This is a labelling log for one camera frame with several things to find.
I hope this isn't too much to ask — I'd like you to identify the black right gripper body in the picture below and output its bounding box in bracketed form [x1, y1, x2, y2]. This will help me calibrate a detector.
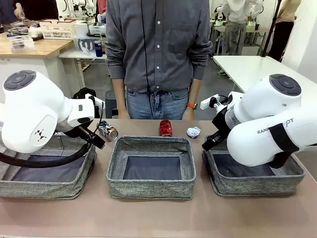
[211, 108, 232, 140]

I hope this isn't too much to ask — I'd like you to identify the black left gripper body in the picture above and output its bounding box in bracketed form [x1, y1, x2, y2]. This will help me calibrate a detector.
[64, 123, 106, 150]

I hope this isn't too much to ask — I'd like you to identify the crushed black Pepsi can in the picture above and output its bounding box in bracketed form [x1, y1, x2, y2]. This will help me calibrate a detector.
[97, 120, 119, 142]

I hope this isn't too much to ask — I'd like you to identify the crushed red can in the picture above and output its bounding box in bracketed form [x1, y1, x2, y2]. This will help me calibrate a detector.
[159, 119, 173, 137]

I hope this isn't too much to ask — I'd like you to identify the person's left forearm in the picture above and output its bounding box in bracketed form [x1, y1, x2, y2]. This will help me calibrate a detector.
[188, 78, 201, 104]

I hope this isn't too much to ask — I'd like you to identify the person's right forearm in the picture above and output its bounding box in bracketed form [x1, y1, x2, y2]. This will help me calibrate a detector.
[111, 77, 127, 111]

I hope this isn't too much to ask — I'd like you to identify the person's left hand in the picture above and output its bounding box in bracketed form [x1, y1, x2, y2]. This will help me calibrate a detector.
[182, 108, 197, 120]

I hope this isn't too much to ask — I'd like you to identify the person's right hand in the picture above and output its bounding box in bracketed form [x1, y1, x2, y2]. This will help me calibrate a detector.
[117, 108, 130, 120]

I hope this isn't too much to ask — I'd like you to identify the crumpled white paper ball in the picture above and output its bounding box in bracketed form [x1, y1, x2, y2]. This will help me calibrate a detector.
[186, 126, 201, 139]

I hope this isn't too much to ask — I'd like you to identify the black backpack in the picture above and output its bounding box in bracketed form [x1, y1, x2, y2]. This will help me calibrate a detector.
[72, 87, 97, 100]

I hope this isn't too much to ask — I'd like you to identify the grey stool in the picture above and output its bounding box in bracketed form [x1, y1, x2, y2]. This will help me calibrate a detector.
[105, 90, 119, 119]

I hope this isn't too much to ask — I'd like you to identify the grey fabric basket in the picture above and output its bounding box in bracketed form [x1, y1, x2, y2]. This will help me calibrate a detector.
[0, 132, 97, 200]
[202, 135, 306, 198]
[106, 135, 197, 200]

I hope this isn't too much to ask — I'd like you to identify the white table with thin legs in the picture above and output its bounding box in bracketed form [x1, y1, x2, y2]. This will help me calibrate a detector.
[58, 48, 108, 90]

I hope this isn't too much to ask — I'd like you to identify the blue drink can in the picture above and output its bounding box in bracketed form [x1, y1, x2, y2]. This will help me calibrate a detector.
[94, 41, 104, 58]

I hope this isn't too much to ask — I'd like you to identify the background person in white clothes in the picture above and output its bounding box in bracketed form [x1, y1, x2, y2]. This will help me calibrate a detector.
[221, 0, 264, 57]

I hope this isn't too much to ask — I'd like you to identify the person in grey shirt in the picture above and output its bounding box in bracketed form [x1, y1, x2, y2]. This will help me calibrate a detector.
[105, 0, 213, 120]

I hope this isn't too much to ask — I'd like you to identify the white slatted basket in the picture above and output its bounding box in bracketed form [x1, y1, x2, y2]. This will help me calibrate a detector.
[87, 24, 107, 38]

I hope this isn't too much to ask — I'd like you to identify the white cylinder container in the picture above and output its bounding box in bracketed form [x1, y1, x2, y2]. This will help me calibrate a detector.
[75, 22, 87, 37]

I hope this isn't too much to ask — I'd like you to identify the black tripod pole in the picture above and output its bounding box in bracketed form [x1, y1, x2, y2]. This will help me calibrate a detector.
[262, 0, 283, 57]

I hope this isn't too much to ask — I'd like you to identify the clear labelled plastic box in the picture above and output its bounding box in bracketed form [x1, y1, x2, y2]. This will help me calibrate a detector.
[10, 35, 35, 52]

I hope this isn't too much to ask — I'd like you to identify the background person in beige top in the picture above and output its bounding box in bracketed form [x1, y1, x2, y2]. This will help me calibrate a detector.
[268, 0, 302, 62]

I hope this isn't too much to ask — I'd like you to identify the background person in dark clothes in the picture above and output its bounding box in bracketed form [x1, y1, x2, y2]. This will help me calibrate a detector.
[0, 0, 59, 25]

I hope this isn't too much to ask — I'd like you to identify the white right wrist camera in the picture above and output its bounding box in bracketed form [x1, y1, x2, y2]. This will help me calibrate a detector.
[200, 93, 220, 110]

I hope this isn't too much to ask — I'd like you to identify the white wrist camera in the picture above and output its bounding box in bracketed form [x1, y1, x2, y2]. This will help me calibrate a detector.
[83, 93, 106, 110]
[200, 93, 220, 110]

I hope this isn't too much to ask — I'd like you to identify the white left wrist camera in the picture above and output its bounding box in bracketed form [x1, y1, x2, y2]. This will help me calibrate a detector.
[83, 93, 106, 110]

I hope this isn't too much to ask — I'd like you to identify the black braided cable sleeve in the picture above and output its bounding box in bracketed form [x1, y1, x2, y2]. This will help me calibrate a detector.
[268, 122, 300, 169]
[0, 101, 105, 169]

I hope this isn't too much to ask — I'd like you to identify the thin black cable on shirt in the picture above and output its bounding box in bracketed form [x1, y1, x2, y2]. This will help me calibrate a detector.
[141, 0, 154, 119]

